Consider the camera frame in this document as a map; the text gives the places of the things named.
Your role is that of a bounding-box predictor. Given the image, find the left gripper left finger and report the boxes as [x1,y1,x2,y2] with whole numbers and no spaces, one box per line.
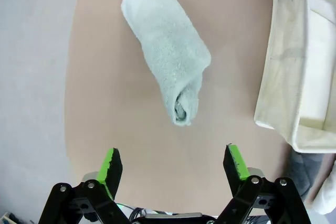
[38,147,132,224]

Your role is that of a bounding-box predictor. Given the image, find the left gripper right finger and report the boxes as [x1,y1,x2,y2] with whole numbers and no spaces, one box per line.
[215,144,312,224]

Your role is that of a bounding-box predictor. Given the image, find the dark towel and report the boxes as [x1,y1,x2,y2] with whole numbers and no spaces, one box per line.
[288,152,325,204]

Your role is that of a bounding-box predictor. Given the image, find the white towel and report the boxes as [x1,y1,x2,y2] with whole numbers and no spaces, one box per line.
[311,166,336,216]
[301,6,336,130]

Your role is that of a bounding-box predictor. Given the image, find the mint green towel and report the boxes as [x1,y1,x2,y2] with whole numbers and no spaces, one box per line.
[120,0,212,127]

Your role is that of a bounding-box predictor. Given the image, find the cream fabric box, white towels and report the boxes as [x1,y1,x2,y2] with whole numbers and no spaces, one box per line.
[254,0,336,154]

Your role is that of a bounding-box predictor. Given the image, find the white folded towel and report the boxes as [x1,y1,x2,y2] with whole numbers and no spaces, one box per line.
[301,6,336,130]

